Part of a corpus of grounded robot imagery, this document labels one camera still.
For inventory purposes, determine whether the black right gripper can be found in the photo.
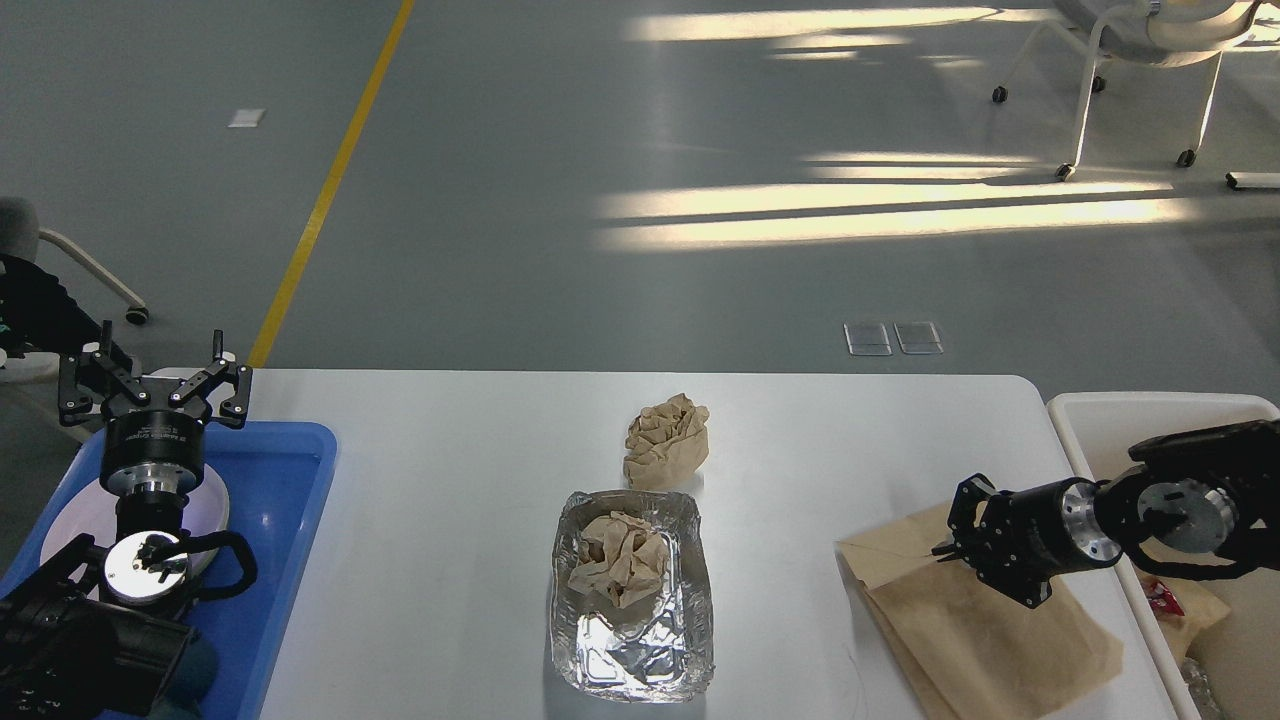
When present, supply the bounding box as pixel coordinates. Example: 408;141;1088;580
932;474;1123;609

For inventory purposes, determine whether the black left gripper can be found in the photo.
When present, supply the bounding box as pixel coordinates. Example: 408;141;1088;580
58;322;253;497

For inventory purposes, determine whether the brown paper bag front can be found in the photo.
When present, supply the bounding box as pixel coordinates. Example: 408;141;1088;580
838;505;1123;719

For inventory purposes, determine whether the brown paper bag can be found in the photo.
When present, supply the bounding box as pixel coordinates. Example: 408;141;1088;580
838;505;1123;719
1135;568;1230;664

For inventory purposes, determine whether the pink plastic plate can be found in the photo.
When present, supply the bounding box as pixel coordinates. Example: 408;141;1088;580
38;468;230;606

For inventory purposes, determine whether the crushed red can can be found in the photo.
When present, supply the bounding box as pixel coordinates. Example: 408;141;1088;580
1144;578;1185;618

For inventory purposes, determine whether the dark teal mug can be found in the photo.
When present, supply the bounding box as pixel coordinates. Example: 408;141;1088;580
146;632;219;719

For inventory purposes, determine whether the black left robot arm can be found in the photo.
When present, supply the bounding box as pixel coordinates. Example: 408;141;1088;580
3;322;259;719

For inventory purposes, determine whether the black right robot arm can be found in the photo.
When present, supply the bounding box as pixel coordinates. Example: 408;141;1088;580
933;420;1279;609

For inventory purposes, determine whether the seated person at left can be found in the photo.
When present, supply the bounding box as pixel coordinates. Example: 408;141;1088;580
1;254;101;356

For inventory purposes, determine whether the blue plastic tray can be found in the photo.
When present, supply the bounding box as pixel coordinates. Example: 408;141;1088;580
3;421;337;719

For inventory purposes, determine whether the floor socket plate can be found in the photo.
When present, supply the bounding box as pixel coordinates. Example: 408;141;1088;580
893;322;945;355
844;322;893;357

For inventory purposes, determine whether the white plastic bin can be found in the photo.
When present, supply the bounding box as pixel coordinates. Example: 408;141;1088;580
1047;391;1279;719

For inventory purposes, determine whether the white floor marker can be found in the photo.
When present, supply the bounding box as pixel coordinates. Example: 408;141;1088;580
227;108;266;129

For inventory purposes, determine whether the crumpled brown paper ball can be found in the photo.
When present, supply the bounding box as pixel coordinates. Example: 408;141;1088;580
623;393;710;492

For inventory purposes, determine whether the aluminium foil tray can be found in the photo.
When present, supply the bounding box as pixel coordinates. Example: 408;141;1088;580
548;489;714;703

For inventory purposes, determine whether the crumpled brown paper in tray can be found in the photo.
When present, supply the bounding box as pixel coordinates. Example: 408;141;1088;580
568;511;669;609

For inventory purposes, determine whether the white bar on floor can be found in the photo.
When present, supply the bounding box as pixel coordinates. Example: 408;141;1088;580
1225;170;1280;191

